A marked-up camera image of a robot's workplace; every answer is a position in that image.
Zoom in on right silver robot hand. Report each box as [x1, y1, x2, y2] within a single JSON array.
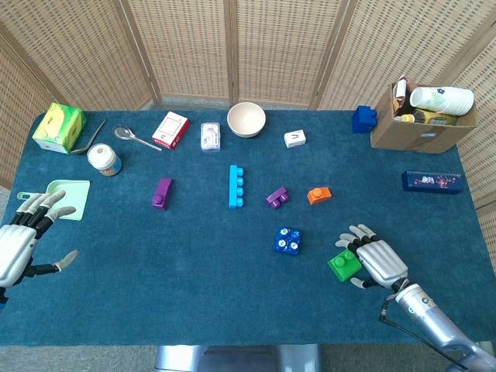
[[335, 224, 410, 291]]

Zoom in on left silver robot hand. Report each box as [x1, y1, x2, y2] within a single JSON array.
[[0, 189, 80, 290]]

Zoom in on green two-stud block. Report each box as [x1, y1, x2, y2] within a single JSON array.
[[327, 248, 363, 283]]

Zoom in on dark blue four-stud block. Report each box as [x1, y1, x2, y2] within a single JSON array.
[[273, 226, 303, 257]]

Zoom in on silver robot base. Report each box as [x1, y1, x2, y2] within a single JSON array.
[[153, 343, 322, 372]]

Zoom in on paper cups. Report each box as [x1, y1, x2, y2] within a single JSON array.
[[409, 86, 475, 116]]

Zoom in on light green dustpan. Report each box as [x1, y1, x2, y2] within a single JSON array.
[[16, 179, 91, 222]]

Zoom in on orange one-stud block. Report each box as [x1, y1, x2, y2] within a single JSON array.
[[306, 186, 333, 206]]

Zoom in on dark blue long box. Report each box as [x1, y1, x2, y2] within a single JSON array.
[[401, 169, 463, 194]]

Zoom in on purple two-stud small block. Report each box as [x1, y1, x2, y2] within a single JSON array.
[[265, 186, 291, 210]]

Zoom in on white-lidded clear jar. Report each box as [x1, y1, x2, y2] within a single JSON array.
[[86, 143, 122, 177]]

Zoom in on cardboard box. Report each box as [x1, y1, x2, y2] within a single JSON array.
[[370, 77, 478, 155]]

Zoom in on green yellow tissue pack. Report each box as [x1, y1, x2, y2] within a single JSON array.
[[32, 102, 88, 155]]

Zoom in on dark blue tall block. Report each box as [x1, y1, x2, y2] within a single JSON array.
[[351, 105, 379, 135]]

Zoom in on small white box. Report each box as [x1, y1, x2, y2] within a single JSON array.
[[284, 129, 307, 149]]

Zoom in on yellow drink bottle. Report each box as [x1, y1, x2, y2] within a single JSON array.
[[398, 108, 458, 126]]

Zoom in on purple one-stud curved block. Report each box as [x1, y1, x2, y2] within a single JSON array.
[[151, 177, 174, 212]]

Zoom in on metal spoon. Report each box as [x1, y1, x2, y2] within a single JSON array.
[[112, 124, 164, 153]]

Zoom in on light blue long block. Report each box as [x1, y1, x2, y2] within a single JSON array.
[[228, 164, 246, 210]]

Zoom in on snack packets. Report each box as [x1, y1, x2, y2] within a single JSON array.
[[391, 75, 410, 117]]

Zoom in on teal table carpet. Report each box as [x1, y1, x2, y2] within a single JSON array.
[[0, 110, 489, 347]]

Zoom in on beige bowl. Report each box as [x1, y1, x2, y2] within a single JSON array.
[[226, 102, 267, 139]]

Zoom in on red and white box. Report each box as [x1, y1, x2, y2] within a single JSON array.
[[151, 111, 191, 151]]

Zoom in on clear plastic white case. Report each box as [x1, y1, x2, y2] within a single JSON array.
[[200, 122, 222, 152]]

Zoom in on wicker folding screen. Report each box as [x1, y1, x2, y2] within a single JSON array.
[[0, 0, 496, 241]]

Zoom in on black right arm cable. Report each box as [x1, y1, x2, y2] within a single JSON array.
[[378, 296, 470, 371]]

